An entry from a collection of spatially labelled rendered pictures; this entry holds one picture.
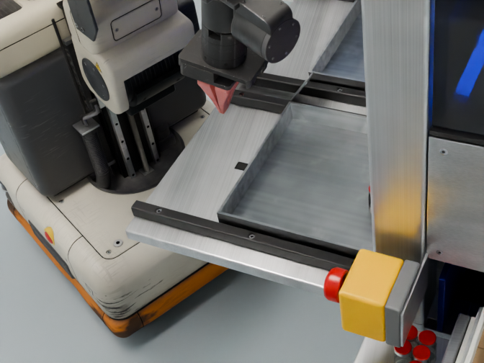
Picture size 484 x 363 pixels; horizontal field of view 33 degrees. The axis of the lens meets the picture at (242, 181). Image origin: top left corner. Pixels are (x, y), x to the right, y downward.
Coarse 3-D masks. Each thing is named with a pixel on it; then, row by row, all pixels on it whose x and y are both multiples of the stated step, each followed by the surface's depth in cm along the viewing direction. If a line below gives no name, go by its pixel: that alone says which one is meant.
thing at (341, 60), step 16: (352, 16) 152; (336, 32) 146; (352, 32) 151; (336, 48) 148; (352, 48) 148; (320, 64) 143; (336, 64) 145; (352, 64) 145; (320, 80) 140; (336, 80) 138; (352, 80) 136
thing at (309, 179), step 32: (288, 128) 135; (320, 128) 134; (352, 128) 132; (256, 160) 127; (288, 160) 130; (320, 160) 129; (352, 160) 128; (256, 192) 126; (288, 192) 125; (320, 192) 124; (352, 192) 123; (256, 224) 117; (288, 224) 120; (320, 224) 119; (352, 224) 118; (352, 256) 112
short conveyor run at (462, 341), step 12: (480, 312) 95; (456, 324) 98; (468, 324) 99; (480, 324) 93; (456, 336) 97; (468, 336) 97; (480, 336) 94; (456, 348) 96; (468, 348) 92; (480, 348) 96; (444, 360) 95; (456, 360) 95; (468, 360) 90; (480, 360) 95
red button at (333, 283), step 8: (328, 272) 96; (336, 272) 96; (344, 272) 96; (328, 280) 95; (336, 280) 95; (344, 280) 96; (328, 288) 95; (336, 288) 95; (328, 296) 96; (336, 296) 95
